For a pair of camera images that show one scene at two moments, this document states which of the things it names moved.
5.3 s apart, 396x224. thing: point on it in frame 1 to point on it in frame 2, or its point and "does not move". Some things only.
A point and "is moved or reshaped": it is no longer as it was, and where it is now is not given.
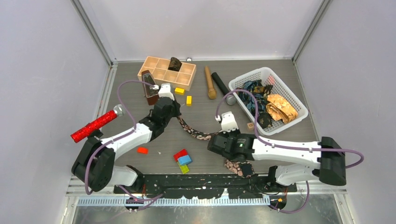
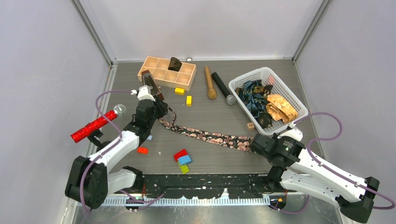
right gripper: x=225 y=134 to x=275 y=137
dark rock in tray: x=174 y=64 does not move
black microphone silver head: x=230 y=99 does not move
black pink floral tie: x=243 y=168 is moved or reshaped
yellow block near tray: x=179 y=91 does not move
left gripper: x=176 y=105 to x=161 y=107
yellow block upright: x=189 y=101 does not move
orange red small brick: x=142 y=150 does not move
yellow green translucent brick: x=184 y=168 does not move
